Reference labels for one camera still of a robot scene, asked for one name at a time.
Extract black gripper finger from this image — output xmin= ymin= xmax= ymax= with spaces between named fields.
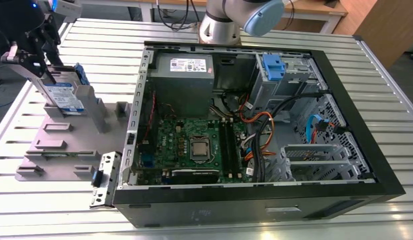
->
xmin=43 ymin=14 xmax=65 ymax=67
xmin=1 ymin=29 xmax=59 ymax=85

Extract hard disk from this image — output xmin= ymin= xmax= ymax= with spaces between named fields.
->
xmin=262 ymin=53 xmax=286 ymax=82
xmin=25 ymin=62 xmax=104 ymax=116

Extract metal disk bay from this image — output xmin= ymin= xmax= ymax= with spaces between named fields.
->
xmin=278 ymin=143 xmax=376 ymax=183

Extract grey parts rack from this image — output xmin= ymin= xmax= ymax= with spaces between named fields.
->
xmin=15 ymin=84 xmax=132 ymax=182

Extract grey power supply unit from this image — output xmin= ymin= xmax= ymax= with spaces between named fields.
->
xmin=149 ymin=53 xmax=216 ymax=119

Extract green motherboard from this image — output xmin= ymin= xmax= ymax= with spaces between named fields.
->
xmin=136 ymin=117 xmax=257 ymax=185

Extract metal CPU socket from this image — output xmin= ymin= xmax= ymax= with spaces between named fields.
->
xmin=186 ymin=136 xmax=214 ymax=164

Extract silver CPU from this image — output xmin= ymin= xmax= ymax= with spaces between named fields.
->
xmin=192 ymin=142 xmax=210 ymax=157

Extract black graphics card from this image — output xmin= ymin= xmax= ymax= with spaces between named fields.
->
xmin=170 ymin=168 xmax=222 ymax=185

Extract black RAM slot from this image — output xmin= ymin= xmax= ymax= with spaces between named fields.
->
xmin=218 ymin=117 xmax=232 ymax=177
xmin=228 ymin=118 xmax=242 ymax=179

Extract metal drive cage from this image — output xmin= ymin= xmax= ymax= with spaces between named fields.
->
xmin=249 ymin=53 xmax=322 ymax=111

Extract wooden top desk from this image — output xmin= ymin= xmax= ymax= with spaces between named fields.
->
xmin=118 ymin=0 xmax=349 ymax=35

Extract black PC case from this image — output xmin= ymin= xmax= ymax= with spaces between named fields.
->
xmin=112 ymin=41 xmax=406 ymax=228

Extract wooden cabinet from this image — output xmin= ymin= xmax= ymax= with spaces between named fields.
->
xmin=353 ymin=0 xmax=413 ymax=69

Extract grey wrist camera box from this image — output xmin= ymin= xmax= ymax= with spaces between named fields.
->
xmin=39 ymin=0 xmax=82 ymax=24

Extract black background cable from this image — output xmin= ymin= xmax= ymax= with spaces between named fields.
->
xmin=154 ymin=0 xmax=201 ymax=32

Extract red wire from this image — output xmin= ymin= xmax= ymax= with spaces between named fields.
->
xmin=144 ymin=89 xmax=157 ymax=145

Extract metal bracket with blue latch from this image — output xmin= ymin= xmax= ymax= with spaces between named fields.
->
xmin=89 ymin=151 xmax=122 ymax=210

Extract yellow black wire bundle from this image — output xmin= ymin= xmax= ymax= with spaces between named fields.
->
xmin=208 ymin=104 xmax=234 ymax=118

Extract orange yellow wire bundle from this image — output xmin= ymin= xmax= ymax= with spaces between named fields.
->
xmin=238 ymin=99 xmax=277 ymax=164

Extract black cable bundle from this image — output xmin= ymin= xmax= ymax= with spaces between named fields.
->
xmin=250 ymin=91 xmax=326 ymax=183

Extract blue SATA wire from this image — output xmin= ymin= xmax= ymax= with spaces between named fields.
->
xmin=305 ymin=113 xmax=328 ymax=145

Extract black power connector wire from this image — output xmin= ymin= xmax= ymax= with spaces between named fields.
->
xmin=317 ymin=118 xmax=348 ymax=135

